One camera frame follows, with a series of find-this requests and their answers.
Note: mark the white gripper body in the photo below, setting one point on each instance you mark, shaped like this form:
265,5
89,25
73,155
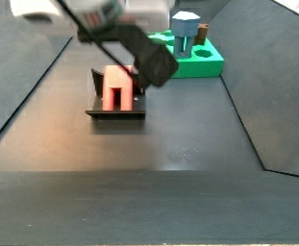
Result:
43,13

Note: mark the red square-circle forked block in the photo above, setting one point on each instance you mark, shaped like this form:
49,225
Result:
117,82

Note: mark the black curved regrasp fixture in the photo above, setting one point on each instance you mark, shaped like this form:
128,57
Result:
120,97

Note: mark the blue hexagon-top peg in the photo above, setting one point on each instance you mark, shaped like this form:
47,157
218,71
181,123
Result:
185,23

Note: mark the brown star peg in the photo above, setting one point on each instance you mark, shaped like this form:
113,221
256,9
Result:
202,34

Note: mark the green shape-sorting base block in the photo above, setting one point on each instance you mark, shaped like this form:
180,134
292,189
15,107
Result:
206,61

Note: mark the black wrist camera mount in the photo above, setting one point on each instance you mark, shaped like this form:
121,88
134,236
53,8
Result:
154,60

